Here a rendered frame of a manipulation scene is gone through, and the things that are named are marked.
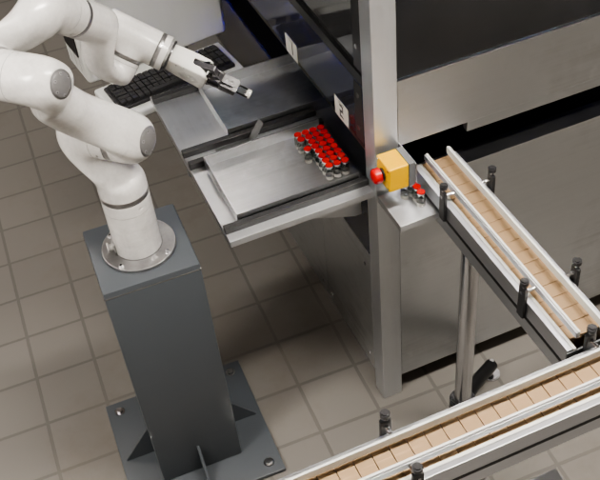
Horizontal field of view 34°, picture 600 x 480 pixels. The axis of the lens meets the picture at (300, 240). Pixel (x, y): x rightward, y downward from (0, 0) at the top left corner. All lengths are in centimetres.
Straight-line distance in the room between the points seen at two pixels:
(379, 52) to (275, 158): 54
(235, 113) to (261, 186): 33
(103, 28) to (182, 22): 115
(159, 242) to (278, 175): 38
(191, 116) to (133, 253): 58
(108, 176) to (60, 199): 178
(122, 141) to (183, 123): 68
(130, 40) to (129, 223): 43
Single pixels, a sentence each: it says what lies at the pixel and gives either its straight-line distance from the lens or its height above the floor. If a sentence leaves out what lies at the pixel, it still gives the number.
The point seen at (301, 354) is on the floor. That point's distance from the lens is 331.
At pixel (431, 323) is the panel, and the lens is 301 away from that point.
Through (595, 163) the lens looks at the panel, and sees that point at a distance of 293.
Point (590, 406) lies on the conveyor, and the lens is 205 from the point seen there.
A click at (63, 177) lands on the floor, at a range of 419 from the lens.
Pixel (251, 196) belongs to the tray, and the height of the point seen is 88.
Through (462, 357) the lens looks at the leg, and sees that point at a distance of 283.
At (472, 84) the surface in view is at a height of 113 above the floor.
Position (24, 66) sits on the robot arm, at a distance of 190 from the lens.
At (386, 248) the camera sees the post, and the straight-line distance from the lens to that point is 268.
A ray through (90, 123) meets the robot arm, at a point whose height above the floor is 135.
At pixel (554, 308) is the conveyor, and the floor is 97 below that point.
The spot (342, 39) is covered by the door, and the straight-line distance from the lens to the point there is 245.
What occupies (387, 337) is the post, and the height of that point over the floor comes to 30.
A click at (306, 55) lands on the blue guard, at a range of 273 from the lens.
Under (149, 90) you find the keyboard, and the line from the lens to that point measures 309.
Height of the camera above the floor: 257
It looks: 44 degrees down
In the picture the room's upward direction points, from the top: 7 degrees counter-clockwise
